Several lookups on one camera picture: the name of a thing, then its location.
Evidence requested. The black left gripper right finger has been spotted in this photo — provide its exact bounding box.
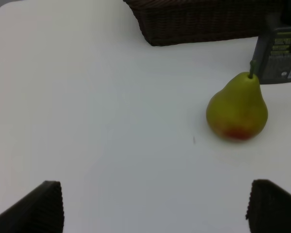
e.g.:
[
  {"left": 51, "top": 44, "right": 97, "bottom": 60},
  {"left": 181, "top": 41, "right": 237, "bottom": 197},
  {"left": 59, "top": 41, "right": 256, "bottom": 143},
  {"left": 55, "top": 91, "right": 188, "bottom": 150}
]
[{"left": 245, "top": 179, "right": 291, "bottom": 233}]

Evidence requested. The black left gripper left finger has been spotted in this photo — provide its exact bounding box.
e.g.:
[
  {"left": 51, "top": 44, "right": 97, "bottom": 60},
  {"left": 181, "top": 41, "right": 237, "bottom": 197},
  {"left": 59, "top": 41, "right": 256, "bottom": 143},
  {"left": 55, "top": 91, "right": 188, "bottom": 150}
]
[{"left": 0, "top": 181, "right": 64, "bottom": 233}]

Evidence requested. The green red pear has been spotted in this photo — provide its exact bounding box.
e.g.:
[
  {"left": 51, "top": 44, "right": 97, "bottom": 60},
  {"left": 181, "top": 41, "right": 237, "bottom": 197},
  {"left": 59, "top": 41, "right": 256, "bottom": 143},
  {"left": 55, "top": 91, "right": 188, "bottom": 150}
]
[{"left": 206, "top": 60, "right": 268, "bottom": 141}]

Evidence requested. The dark green pump bottle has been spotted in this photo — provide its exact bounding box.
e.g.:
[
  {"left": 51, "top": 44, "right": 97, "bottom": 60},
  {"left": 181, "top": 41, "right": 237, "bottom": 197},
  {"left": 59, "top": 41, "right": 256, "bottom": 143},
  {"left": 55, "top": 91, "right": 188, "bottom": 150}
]
[{"left": 252, "top": 13, "right": 291, "bottom": 84}]

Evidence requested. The dark brown wicker basket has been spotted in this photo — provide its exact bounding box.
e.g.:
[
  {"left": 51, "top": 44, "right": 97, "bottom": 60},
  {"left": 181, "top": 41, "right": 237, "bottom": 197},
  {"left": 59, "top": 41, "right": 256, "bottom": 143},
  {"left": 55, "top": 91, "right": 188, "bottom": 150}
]
[{"left": 125, "top": 0, "right": 284, "bottom": 46}]

